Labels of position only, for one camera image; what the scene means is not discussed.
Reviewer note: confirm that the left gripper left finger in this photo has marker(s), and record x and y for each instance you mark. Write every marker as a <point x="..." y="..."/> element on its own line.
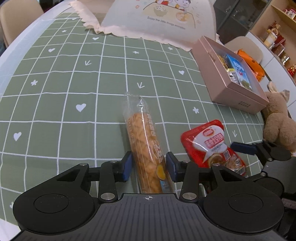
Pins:
<point x="126" y="166"/>

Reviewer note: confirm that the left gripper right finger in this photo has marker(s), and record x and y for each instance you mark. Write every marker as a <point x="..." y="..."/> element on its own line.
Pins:
<point x="174" y="167"/>

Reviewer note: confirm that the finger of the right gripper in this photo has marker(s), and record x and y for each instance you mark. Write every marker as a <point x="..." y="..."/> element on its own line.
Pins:
<point x="249" y="149"/>

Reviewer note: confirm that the long orange cracker tube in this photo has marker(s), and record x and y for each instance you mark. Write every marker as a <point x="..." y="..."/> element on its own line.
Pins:
<point x="149" y="159"/>

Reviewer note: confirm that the red snack bag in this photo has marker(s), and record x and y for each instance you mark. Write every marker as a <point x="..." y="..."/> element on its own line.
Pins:
<point x="205" y="145"/>

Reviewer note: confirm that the blue snack packet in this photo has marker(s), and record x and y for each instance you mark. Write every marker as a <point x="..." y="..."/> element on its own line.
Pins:
<point x="239" y="73"/>

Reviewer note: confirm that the brown plush toy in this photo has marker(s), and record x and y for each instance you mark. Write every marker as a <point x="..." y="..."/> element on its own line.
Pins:
<point x="279" y="128"/>

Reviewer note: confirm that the pink cardboard box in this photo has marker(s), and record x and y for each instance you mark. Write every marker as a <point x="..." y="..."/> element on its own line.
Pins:
<point x="221" y="84"/>

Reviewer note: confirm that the orange snack bag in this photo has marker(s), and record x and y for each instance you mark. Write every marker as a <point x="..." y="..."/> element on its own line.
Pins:
<point x="255" y="67"/>

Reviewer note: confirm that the green checkered tablecloth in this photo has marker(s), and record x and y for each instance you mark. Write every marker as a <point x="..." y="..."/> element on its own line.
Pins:
<point x="62" y="93"/>

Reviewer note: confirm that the beige chair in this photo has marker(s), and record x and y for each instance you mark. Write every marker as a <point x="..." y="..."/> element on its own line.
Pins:
<point x="247" y="45"/>
<point x="16" y="16"/>

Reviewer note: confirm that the wooden shelf with items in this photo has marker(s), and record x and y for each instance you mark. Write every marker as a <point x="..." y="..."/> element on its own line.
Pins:
<point x="275" y="29"/>

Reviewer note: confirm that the white food cover tent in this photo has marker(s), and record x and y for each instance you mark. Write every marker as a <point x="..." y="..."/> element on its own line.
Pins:
<point x="178" y="23"/>

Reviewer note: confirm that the beige chair left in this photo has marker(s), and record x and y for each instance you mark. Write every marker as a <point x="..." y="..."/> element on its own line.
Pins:
<point x="16" y="16"/>

